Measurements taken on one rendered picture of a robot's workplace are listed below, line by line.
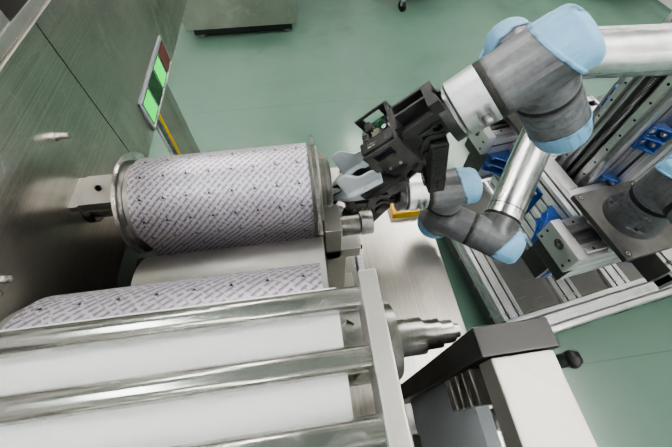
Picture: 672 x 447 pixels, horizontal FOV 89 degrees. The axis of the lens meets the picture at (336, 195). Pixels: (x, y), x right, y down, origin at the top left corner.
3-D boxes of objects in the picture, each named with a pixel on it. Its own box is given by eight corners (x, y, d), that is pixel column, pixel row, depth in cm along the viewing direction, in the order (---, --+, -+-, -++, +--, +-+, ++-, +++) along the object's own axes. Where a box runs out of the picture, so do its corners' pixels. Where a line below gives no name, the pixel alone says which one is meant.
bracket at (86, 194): (117, 208, 46) (109, 200, 45) (73, 213, 46) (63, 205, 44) (125, 179, 49) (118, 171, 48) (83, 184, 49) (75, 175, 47)
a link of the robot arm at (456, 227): (455, 253, 77) (471, 229, 68) (409, 231, 80) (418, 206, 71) (466, 227, 81) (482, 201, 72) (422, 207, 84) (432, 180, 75)
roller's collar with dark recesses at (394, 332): (397, 383, 32) (409, 372, 26) (333, 393, 31) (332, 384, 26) (382, 313, 35) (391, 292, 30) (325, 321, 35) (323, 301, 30)
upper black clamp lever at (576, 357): (585, 367, 26) (587, 366, 25) (518, 380, 28) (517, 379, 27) (576, 348, 27) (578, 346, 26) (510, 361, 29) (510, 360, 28)
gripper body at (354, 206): (339, 167, 65) (401, 161, 66) (339, 194, 72) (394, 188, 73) (345, 200, 61) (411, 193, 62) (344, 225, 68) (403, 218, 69)
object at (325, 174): (326, 147, 52) (328, 185, 57) (313, 149, 52) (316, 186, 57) (332, 178, 47) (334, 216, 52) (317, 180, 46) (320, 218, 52)
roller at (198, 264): (332, 328, 53) (331, 303, 43) (161, 352, 51) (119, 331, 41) (323, 257, 59) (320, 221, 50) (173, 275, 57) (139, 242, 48)
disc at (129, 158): (156, 269, 52) (101, 218, 40) (153, 270, 52) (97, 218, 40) (171, 191, 60) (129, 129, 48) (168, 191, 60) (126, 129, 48)
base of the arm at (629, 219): (632, 190, 104) (657, 170, 96) (673, 232, 96) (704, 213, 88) (591, 201, 102) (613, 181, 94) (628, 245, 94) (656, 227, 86)
